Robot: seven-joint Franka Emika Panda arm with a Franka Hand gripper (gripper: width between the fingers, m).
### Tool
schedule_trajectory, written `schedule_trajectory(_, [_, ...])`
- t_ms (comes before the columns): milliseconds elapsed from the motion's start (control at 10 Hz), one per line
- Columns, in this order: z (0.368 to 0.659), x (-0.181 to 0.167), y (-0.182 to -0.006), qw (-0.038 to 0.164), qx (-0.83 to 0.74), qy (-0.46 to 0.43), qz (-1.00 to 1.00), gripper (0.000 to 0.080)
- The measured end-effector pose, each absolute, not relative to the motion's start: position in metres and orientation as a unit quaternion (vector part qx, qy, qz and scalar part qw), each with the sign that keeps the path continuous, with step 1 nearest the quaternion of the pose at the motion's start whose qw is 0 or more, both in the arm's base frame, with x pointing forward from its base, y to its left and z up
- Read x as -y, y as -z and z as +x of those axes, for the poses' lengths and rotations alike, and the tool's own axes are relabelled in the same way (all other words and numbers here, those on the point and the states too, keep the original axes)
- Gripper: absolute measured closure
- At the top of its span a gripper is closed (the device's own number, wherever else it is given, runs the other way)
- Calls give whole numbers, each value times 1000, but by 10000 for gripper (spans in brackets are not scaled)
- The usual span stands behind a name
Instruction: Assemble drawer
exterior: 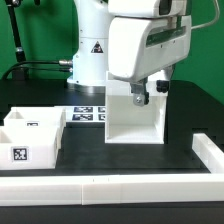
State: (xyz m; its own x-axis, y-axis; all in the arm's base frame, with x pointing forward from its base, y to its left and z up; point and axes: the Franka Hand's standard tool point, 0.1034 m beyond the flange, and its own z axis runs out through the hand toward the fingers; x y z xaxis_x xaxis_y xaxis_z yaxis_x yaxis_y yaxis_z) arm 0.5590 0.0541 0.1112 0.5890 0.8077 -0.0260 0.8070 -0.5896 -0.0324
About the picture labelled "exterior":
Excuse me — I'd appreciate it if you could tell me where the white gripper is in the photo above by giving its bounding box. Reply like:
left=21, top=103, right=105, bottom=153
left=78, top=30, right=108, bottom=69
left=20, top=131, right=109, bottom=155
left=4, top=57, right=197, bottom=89
left=108, top=16, right=191, bottom=106

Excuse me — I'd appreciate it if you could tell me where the white drawer cabinet frame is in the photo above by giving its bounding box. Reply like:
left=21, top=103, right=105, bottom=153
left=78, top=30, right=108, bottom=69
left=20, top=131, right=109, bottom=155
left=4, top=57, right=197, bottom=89
left=105, top=72, right=168, bottom=144

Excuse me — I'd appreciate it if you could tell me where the white front drawer box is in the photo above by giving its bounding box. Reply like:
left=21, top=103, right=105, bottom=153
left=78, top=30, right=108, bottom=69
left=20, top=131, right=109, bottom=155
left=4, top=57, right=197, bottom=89
left=0, top=126, right=59, bottom=170

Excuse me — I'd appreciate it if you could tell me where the white drawer box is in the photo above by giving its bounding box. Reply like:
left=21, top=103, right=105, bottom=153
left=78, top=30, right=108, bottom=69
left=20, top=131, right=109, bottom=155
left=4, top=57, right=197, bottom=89
left=3, top=107, right=66, bottom=130
left=0, top=126, right=59, bottom=170

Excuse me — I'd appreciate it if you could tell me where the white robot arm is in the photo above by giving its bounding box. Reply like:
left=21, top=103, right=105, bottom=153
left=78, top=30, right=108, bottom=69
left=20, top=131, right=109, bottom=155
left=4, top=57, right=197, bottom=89
left=67, top=0, right=220, bottom=106

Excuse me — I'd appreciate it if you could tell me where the white rear drawer box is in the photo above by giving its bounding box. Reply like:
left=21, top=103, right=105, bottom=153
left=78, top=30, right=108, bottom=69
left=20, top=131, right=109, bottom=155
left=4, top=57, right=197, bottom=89
left=3, top=107, right=66, bottom=130

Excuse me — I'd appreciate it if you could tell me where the white marker base plate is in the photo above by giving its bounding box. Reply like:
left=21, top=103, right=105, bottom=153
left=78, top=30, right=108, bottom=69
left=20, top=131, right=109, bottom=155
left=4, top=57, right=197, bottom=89
left=62, top=106, right=106, bottom=123

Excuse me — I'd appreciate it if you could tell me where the white right fence rail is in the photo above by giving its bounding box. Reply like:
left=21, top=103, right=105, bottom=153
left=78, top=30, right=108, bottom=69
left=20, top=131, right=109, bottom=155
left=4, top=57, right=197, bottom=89
left=192, top=133, right=224, bottom=174

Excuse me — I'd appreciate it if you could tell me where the white fence rail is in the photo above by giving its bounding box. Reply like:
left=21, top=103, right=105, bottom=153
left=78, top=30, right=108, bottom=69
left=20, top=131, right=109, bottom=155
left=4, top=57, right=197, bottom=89
left=0, top=174, right=224, bottom=206
left=192, top=133, right=224, bottom=174

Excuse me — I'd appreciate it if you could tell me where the black cable upper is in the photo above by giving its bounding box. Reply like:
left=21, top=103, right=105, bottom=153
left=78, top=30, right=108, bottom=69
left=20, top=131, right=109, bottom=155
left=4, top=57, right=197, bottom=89
left=1, top=59, right=74, bottom=80

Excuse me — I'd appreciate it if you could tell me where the black cable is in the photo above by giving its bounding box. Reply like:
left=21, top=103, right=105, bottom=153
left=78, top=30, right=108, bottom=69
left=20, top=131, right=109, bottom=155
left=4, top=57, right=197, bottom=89
left=19, top=67, right=74, bottom=74
left=1, top=59, right=74, bottom=80

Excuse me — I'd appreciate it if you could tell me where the white front fence rail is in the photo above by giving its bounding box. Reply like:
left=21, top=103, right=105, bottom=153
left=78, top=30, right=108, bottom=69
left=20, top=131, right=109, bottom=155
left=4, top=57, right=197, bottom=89
left=0, top=174, right=224, bottom=206

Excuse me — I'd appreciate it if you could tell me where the black cable lower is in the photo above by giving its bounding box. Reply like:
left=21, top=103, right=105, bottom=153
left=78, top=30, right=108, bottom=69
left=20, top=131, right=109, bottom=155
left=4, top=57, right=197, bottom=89
left=19, top=67, right=74, bottom=74

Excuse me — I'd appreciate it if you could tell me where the black camera stand pole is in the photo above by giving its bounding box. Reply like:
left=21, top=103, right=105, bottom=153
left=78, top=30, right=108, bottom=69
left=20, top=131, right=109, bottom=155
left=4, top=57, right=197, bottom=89
left=2, top=0, right=29, bottom=81

